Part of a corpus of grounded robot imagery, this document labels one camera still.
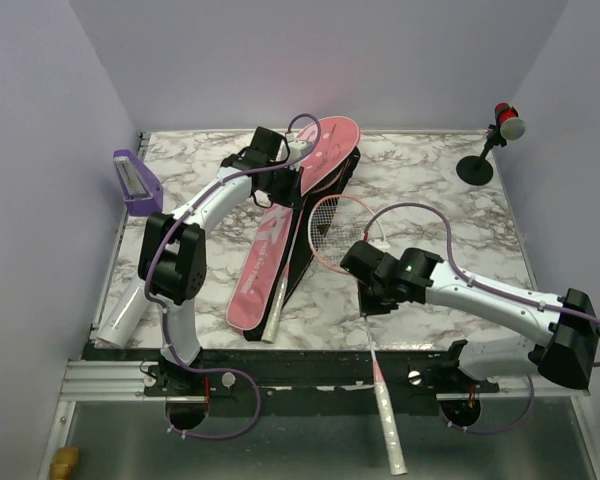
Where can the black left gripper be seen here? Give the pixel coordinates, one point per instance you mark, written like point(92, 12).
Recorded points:
point(292, 197)

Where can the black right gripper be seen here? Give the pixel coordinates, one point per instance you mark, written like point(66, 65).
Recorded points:
point(368, 306)

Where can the pink racket cover bag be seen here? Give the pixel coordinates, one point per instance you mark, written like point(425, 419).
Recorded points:
point(326, 171)

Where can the grey shuttlecock tube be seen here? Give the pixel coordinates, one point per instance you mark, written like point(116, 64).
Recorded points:
point(121, 323)

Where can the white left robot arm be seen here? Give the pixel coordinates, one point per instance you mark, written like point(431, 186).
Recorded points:
point(173, 260)

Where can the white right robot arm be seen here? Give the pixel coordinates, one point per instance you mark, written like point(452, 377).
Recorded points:
point(552, 338)

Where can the purple metronome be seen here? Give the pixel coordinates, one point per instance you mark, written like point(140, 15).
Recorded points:
point(141, 189)

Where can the black microphone stand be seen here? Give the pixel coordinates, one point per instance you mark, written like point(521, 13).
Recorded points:
point(476, 170)

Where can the red grey microphone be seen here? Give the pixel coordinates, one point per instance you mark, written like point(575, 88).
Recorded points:
point(508, 122)

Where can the brass fitting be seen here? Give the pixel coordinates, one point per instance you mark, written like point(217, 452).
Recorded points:
point(63, 463)

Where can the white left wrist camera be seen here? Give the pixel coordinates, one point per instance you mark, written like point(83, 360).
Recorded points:
point(297, 148)

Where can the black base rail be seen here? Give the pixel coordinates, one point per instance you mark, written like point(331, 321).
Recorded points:
point(237, 383)

